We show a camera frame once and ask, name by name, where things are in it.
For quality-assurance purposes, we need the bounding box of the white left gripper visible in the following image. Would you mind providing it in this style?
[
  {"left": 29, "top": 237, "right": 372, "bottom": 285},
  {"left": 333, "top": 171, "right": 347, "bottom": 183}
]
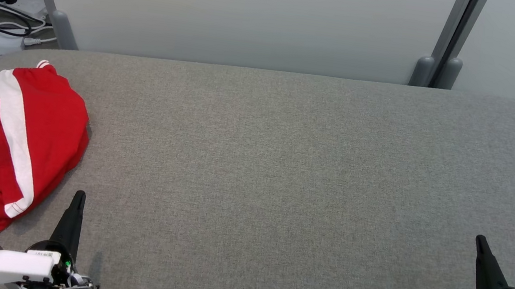
[{"left": 0, "top": 179, "right": 113, "bottom": 289}]

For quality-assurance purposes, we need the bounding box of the white power cable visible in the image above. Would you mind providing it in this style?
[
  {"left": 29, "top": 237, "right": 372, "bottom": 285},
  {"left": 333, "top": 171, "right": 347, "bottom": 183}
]
[{"left": 0, "top": 2, "right": 62, "bottom": 51}]

